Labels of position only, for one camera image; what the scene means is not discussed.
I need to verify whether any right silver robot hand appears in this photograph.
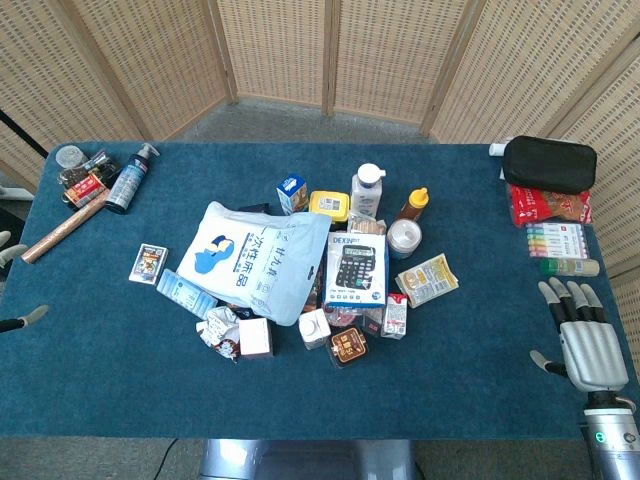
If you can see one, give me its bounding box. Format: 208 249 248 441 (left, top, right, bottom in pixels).
529 277 630 393

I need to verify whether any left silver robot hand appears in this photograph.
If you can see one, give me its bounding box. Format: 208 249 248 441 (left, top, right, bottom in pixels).
0 230 50 335

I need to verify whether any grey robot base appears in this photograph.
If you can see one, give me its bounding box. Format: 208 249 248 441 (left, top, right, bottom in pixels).
199 438 426 480

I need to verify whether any dark clear snack bag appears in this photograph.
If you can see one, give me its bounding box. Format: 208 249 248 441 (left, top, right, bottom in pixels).
59 151 121 189

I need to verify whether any red snack packet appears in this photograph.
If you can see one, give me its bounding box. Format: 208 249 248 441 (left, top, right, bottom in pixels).
507 183 594 229
63 173 109 208

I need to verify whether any red white small carton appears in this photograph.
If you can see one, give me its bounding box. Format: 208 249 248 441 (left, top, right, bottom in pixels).
380 293 409 340

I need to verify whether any large light blue plastic bag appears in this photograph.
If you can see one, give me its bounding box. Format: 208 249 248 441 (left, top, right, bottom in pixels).
176 201 333 327

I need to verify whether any blue small carton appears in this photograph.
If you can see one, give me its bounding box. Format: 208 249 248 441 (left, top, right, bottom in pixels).
276 173 310 216

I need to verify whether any green cap small bottle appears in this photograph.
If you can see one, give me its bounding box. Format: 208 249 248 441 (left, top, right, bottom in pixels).
540 257 601 278

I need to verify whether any coloured marker pen pack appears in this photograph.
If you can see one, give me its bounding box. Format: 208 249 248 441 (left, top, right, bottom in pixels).
525 222 587 259

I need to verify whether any playing card box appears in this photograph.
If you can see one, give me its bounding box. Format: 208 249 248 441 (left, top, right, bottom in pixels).
128 243 170 286

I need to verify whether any round silver tin lid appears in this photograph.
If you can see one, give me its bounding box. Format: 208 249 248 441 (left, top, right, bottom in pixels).
55 145 90 169

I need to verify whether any dark pump spray bottle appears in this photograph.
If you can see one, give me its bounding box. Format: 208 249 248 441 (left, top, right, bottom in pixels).
104 142 161 215

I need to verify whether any light blue tissue pack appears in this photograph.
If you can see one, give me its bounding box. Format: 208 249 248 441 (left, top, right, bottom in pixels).
155 268 219 319

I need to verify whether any yellow printed sachet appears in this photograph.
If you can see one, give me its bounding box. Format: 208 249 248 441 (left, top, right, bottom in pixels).
394 253 461 309

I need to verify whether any black zip pouch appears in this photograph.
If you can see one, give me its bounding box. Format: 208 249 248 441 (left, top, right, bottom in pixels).
501 135 599 196

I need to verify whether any crumpled white snack wrapper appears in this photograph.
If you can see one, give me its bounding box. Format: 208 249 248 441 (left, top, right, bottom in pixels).
195 306 242 362

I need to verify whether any honey squeeze bottle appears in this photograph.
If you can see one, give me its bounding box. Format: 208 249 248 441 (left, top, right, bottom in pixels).
397 187 430 223

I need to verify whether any brown snack cup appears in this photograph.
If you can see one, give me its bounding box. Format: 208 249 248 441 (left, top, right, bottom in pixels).
327 326 370 370

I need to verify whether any white small box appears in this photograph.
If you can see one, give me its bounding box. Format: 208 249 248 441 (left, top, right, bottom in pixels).
238 316 276 360

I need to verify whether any boxed black calculator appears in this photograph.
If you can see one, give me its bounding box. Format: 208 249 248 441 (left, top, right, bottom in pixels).
323 231 389 309

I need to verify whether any red wrapped candy packet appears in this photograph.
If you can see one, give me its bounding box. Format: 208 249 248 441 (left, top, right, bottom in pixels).
324 304 384 335

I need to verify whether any wafer biscuit packet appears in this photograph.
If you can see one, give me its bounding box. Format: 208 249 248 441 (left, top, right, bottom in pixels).
346 211 388 236

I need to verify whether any white pump sanitizer bottle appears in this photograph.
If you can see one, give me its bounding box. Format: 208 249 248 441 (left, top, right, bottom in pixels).
350 162 387 220

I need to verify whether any blue felt table mat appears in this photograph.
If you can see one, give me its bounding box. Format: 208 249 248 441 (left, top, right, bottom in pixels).
0 142 640 441

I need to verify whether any white square cap carton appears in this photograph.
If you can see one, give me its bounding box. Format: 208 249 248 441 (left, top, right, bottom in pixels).
298 308 332 351

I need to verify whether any yellow lidded box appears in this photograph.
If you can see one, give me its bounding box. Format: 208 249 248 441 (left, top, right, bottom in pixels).
308 189 351 224

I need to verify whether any woven folding screen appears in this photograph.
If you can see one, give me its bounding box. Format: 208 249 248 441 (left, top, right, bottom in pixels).
0 0 640 346

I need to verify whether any black cable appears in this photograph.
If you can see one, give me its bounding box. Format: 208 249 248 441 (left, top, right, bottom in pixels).
147 438 179 480

